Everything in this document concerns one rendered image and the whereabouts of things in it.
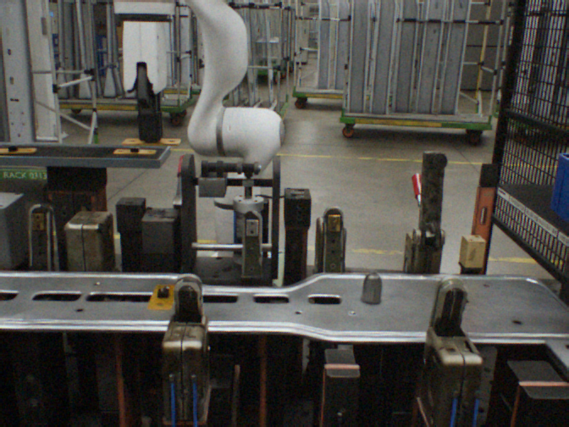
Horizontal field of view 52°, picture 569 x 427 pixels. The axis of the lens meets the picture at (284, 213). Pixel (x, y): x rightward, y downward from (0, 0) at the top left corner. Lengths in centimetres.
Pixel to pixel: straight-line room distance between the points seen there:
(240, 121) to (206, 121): 8
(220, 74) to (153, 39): 50
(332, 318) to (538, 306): 35
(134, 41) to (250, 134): 57
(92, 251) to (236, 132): 47
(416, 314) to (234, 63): 69
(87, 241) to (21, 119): 424
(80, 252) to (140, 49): 42
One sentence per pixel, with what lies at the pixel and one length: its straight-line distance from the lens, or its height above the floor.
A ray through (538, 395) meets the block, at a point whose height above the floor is 98.
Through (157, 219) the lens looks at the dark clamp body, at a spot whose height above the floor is 108.
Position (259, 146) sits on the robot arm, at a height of 115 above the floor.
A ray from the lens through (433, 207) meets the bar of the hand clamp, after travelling 110.
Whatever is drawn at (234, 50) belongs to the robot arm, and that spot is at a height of 137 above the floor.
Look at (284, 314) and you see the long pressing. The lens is 92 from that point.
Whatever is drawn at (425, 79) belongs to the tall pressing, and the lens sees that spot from 808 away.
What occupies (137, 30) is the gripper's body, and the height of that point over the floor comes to 141.
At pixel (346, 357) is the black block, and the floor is 99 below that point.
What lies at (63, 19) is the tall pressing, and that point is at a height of 136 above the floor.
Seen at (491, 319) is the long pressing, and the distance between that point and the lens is 98.
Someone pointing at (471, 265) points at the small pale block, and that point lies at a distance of 112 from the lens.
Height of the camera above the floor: 143
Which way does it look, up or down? 18 degrees down
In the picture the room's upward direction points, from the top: 2 degrees clockwise
